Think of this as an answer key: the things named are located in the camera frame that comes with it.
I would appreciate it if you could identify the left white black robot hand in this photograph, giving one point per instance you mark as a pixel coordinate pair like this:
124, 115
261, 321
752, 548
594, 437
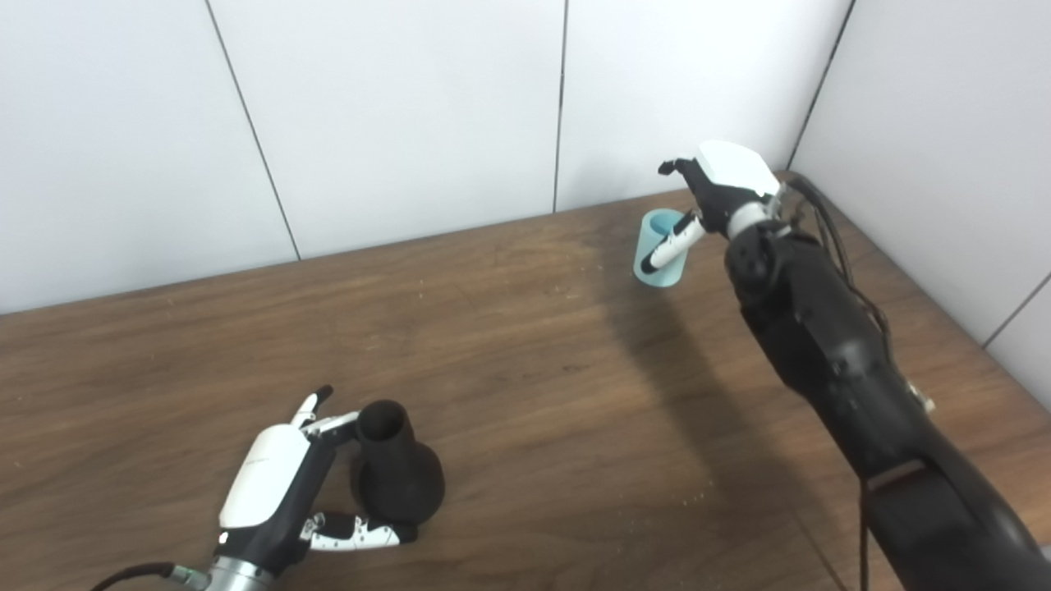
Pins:
267, 484

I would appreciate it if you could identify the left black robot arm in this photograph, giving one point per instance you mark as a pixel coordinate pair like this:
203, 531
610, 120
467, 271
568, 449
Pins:
238, 576

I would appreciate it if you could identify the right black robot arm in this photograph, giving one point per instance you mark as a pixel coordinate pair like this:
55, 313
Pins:
837, 353

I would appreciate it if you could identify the black funnel-shaped nozzle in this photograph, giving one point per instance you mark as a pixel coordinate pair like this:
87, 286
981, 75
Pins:
394, 472

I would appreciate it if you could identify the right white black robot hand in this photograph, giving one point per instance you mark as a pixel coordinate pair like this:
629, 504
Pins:
722, 185

